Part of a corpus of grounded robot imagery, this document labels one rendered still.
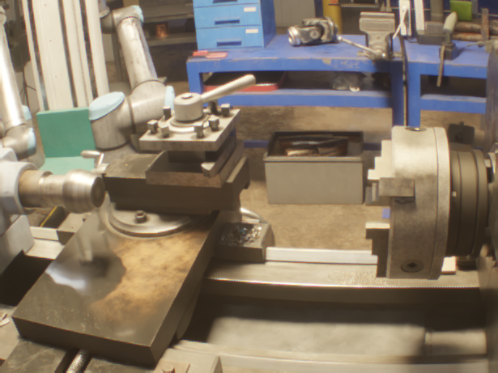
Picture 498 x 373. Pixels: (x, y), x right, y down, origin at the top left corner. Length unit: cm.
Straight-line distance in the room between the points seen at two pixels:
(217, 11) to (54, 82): 99
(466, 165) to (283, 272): 51
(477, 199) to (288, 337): 55
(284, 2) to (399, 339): 673
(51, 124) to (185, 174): 130
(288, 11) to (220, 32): 478
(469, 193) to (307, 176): 222
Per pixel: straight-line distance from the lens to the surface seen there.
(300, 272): 118
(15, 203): 112
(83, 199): 103
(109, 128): 204
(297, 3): 760
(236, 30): 287
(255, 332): 121
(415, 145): 83
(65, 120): 229
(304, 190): 304
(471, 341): 120
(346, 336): 117
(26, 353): 106
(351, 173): 297
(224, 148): 113
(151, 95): 207
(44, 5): 230
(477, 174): 86
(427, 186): 79
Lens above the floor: 155
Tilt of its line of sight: 28 degrees down
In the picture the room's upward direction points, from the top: 5 degrees counter-clockwise
